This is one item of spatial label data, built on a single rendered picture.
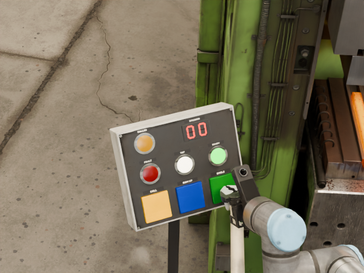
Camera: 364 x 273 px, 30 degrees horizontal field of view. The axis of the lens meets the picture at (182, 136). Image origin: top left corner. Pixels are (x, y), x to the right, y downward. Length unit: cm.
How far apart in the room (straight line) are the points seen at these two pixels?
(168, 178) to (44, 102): 209
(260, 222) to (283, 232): 7
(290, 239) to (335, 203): 56
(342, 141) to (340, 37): 45
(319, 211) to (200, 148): 48
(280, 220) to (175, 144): 42
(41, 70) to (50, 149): 70
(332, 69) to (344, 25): 68
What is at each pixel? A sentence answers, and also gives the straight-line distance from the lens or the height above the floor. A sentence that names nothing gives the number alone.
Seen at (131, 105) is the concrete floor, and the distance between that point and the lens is 380.
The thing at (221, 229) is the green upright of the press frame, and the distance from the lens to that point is 250.
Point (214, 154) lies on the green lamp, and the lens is 188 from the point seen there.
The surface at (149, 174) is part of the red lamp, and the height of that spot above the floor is 109.
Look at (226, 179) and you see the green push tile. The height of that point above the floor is 103.
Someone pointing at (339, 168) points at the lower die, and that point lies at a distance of 211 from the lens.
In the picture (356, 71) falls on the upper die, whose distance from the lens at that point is 188.
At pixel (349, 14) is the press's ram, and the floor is 149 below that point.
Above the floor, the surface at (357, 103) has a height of 101.
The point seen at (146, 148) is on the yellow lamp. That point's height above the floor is 115.
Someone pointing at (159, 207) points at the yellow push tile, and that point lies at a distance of 186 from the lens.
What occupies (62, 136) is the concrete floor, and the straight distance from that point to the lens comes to 363.
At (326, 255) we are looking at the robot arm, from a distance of 167.
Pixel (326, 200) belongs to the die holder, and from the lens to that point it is 211.
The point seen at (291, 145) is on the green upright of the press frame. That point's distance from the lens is 222.
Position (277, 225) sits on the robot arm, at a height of 121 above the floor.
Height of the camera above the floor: 237
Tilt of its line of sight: 41 degrees down
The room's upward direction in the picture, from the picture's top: 2 degrees clockwise
